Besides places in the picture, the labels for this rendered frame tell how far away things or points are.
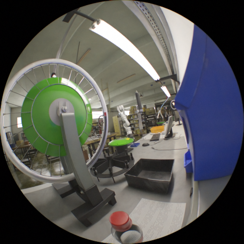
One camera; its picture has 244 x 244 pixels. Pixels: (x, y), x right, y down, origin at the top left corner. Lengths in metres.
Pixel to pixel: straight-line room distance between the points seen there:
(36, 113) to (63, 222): 0.45
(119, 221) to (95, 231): 0.27
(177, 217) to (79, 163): 0.40
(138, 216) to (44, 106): 0.52
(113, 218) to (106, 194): 0.25
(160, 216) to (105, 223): 0.21
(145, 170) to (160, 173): 0.11
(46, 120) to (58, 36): 2.66
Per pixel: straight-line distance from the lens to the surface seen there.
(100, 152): 0.43
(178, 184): 0.53
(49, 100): 0.32
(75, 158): 0.26
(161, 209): 0.43
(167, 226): 0.39
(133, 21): 3.33
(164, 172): 0.61
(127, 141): 0.93
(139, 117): 1.33
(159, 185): 0.44
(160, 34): 1.22
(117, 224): 0.15
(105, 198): 0.38
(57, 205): 0.58
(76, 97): 0.36
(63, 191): 0.49
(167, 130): 1.31
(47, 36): 2.90
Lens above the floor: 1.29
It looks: level
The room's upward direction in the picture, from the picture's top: 10 degrees counter-clockwise
